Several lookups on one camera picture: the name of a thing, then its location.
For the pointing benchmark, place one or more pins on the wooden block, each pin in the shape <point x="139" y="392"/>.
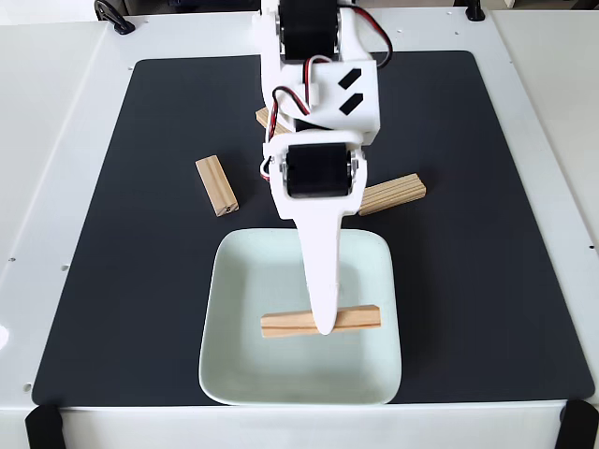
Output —
<point x="216" y="186"/>
<point x="260" y="117"/>
<point x="398" y="192"/>
<point x="285" y="325"/>

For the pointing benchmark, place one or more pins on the pale green square plate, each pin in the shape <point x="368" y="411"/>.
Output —
<point x="234" y="280"/>

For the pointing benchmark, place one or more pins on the black rubber mat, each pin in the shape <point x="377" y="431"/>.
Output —
<point x="140" y="234"/>

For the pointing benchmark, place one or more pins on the black table clamp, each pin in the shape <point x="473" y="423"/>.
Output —
<point x="475" y="10"/>
<point x="114" y="16"/>

